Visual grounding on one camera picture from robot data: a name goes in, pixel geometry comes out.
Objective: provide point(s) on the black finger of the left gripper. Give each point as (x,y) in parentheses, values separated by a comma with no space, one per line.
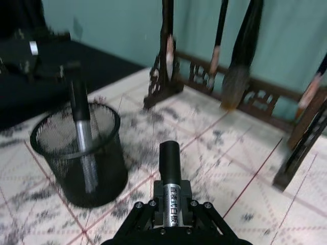
(69,67)

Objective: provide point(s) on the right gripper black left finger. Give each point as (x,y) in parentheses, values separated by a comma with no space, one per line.
(158,204)

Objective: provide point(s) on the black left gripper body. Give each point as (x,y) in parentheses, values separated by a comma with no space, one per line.
(18,56)

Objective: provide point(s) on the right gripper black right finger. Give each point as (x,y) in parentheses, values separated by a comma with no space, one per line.
(186,204)

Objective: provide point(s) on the silver marker with black cap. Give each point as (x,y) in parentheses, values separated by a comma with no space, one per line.
(169,163)
(81,112)

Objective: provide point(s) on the black table cloth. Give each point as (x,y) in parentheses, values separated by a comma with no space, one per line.
(102,66)

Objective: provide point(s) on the white calligraphy mat, red grid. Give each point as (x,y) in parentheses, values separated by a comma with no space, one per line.
(230,158)

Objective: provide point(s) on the black mesh pen cup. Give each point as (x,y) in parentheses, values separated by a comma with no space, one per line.
(76,183)

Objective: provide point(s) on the dark carved wooden brush rack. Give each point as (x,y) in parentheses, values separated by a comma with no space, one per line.
(163,84)

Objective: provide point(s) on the large calligraphy brush, grey bristles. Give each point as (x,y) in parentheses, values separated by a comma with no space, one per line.
(236,81)

